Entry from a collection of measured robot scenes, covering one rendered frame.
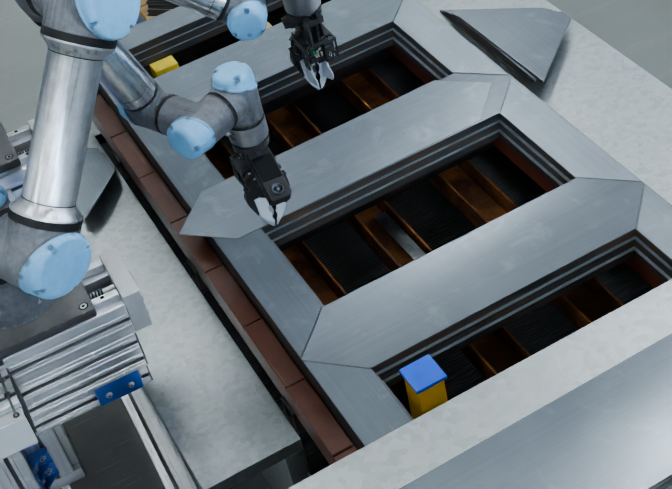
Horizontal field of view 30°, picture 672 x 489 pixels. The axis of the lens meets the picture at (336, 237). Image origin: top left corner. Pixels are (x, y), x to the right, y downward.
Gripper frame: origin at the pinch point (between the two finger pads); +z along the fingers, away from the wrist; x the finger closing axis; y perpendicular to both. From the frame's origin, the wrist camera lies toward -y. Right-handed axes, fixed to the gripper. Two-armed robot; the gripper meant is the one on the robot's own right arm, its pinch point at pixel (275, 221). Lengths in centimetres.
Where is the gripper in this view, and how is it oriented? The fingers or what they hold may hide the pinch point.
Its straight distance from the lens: 246.1
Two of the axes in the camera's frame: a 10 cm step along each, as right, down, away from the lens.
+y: -4.7, -5.4, 7.0
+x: -8.7, 4.3, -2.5
